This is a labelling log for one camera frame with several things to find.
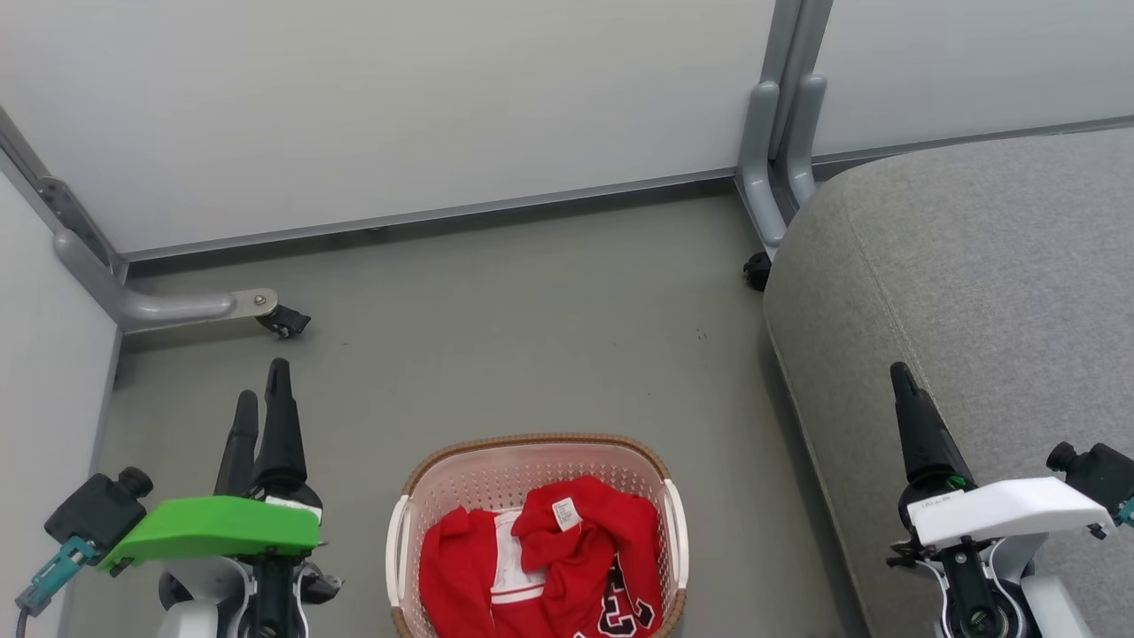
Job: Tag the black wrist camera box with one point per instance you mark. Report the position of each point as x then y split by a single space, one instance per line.
96 511
1099 474

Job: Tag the long grey partition foot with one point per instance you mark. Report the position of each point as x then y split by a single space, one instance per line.
151 306

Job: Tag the short grey partition foot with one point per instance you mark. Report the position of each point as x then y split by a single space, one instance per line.
804 133
758 168

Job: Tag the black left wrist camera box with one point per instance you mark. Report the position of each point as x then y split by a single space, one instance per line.
96 511

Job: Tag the grey fabric sofa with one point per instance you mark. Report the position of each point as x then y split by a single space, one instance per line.
974 292

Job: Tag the white perforated laundry basket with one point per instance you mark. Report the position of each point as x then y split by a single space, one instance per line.
496 478

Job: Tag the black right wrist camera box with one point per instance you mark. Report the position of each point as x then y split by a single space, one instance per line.
1099 474

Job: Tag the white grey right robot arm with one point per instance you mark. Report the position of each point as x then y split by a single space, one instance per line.
1001 594

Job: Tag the black caster wheel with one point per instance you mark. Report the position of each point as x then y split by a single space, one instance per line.
285 321
757 271

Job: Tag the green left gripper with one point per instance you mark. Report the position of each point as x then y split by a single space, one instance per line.
221 527

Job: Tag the red jersey garment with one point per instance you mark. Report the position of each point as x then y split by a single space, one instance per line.
576 567

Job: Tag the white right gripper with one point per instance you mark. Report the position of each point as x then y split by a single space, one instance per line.
1005 511

